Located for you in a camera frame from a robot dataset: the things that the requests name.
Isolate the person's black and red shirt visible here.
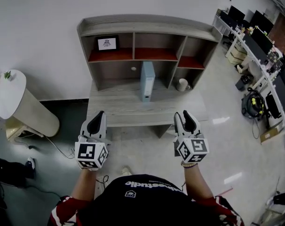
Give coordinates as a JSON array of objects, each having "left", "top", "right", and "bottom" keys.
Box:
[{"left": 48, "top": 174, "right": 245, "bottom": 226}]

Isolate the long white office desk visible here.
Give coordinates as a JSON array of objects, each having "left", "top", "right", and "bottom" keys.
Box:
[{"left": 213, "top": 15, "right": 285, "bottom": 135}]

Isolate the white floor cable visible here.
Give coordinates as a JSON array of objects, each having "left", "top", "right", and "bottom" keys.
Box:
[{"left": 44, "top": 135, "right": 76, "bottom": 160}]

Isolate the cardboard box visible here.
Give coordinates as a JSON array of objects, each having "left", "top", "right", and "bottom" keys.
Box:
[{"left": 259, "top": 125, "right": 284, "bottom": 145}]

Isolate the grey wooden shelf unit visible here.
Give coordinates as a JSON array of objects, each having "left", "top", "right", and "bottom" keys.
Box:
[{"left": 77, "top": 14, "right": 223, "bottom": 91}]

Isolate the black floor cable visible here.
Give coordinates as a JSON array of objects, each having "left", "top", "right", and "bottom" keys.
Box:
[{"left": 1, "top": 182, "right": 61, "bottom": 198}]

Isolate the dotted dark board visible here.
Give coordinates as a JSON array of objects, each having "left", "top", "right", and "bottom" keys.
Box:
[{"left": 266, "top": 52, "right": 283, "bottom": 71}]

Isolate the black monitor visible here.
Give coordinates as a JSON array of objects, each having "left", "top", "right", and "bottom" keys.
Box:
[
  {"left": 228, "top": 5, "right": 246, "bottom": 24},
  {"left": 249, "top": 10, "right": 274, "bottom": 34},
  {"left": 242, "top": 34, "right": 268, "bottom": 65},
  {"left": 250, "top": 28, "right": 274, "bottom": 54}
]

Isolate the white round side table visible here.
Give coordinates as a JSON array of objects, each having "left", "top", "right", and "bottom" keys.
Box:
[{"left": 0, "top": 69, "right": 60, "bottom": 137}]

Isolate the person's white shoe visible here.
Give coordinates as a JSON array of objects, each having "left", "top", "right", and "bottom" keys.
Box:
[{"left": 121, "top": 165, "right": 134, "bottom": 177}]

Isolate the light blue file box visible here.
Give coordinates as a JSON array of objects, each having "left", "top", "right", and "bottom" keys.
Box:
[{"left": 140, "top": 61, "right": 156, "bottom": 103}]

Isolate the cream plastic stool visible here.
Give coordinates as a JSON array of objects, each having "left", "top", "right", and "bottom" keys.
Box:
[{"left": 5, "top": 119, "right": 45, "bottom": 139}]

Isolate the person's left forearm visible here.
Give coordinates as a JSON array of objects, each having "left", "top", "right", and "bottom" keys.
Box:
[{"left": 71, "top": 169, "right": 98, "bottom": 201}]

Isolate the white mug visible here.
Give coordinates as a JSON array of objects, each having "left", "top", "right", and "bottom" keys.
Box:
[{"left": 175, "top": 78, "right": 191, "bottom": 91}]

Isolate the person's right forearm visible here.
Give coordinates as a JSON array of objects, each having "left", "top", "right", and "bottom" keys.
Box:
[{"left": 183, "top": 165, "right": 215, "bottom": 201}]

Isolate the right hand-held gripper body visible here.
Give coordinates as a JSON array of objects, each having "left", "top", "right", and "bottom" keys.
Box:
[{"left": 172, "top": 130, "right": 210, "bottom": 164}]

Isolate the grey wooden table top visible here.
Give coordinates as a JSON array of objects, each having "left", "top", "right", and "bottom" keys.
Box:
[{"left": 86, "top": 79, "right": 209, "bottom": 139}]

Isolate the black picture frame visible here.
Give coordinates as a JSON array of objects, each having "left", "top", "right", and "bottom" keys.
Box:
[{"left": 95, "top": 35, "right": 120, "bottom": 52}]

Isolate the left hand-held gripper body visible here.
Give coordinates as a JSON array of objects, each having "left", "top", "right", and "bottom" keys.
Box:
[{"left": 74, "top": 134, "right": 110, "bottom": 171}]

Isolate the black floor box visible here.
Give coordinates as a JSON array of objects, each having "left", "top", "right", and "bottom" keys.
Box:
[{"left": 235, "top": 75, "right": 253, "bottom": 92}]

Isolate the black and yellow vacuum cleaner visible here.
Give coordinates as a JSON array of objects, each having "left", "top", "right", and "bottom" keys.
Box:
[{"left": 241, "top": 88, "right": 265, "bottom": 120}]

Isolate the beaded bracelet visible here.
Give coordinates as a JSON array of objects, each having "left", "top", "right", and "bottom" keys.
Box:
[{"left": 181, "top": 161, "right": 198, "bottom": 170}]

